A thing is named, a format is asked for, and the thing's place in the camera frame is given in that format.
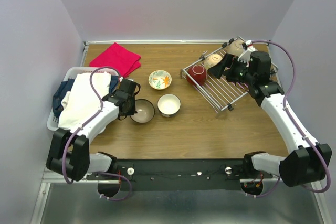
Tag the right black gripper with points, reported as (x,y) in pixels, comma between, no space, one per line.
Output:
(218,70)

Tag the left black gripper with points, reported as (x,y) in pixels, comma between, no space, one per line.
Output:
(132,110)

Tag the red bowl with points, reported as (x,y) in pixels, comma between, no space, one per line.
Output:
(197,73)

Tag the white floral bowl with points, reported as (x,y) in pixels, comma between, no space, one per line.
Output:
(159,79)

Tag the teal white bowl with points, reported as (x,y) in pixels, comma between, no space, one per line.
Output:
(168,105)

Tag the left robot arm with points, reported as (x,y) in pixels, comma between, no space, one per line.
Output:
(69,153)

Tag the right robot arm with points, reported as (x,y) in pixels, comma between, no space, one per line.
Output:
(307,160)

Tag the beige bowl with drawing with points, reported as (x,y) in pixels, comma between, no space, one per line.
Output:
(212,60)

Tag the plain beige bowl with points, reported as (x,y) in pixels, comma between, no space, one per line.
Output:
(236,48)

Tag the red folded cloth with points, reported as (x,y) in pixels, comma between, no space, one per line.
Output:
(119,58)

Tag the white cloth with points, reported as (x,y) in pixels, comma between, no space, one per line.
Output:
(82,101)

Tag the white laundry basket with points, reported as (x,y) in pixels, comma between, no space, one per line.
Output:
(52,123)

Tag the navy blue garment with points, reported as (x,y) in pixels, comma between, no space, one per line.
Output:
(66,86)

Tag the wire dish rack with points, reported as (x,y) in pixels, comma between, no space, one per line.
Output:
(222,95)

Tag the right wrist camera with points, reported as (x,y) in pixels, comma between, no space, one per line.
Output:
(248,48)

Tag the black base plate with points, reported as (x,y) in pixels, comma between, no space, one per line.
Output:
(186,174)

